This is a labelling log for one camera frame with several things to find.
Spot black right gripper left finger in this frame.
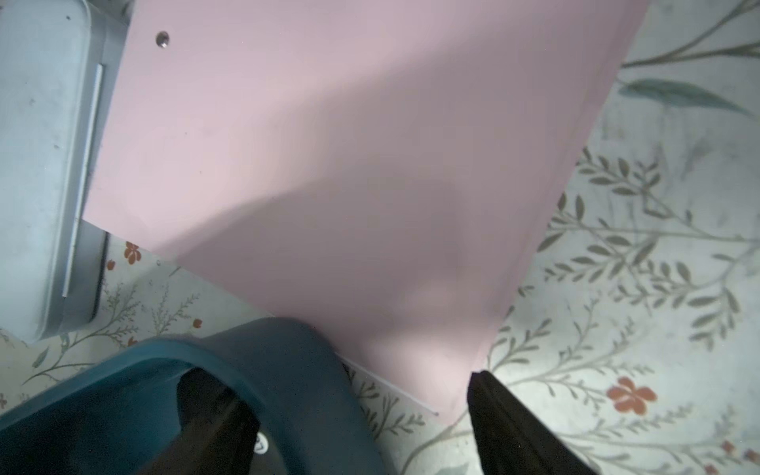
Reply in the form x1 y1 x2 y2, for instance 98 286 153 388
139 368 260 474

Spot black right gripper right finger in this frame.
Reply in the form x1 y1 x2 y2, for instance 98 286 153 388
467 371 594 475

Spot teal plastic storage box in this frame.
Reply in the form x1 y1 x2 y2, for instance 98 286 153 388
1 318 385 474

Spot black Lecoo mouse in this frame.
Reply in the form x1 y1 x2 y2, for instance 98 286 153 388
253 431 270 455

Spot floral table mat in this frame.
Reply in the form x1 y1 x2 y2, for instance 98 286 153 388
1 1 759 474

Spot pink folder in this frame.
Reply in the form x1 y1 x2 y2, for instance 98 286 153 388
84 1 647 421

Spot light blue pencil case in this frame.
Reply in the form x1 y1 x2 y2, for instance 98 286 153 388
1 1 127 344

